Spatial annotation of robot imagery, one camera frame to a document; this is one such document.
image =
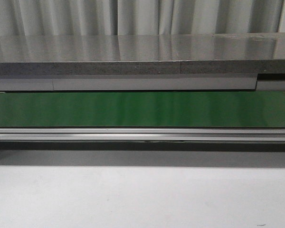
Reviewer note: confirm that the grey stone counter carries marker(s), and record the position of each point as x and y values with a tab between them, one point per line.
210	62

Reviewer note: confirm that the aluminium conveyor frame rail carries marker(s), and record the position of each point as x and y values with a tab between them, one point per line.
144	134

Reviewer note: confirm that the white pleated curtain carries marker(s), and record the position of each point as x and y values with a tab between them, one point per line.
140	17

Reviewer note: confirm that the green conveyor belt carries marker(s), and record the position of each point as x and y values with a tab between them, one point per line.
143	109

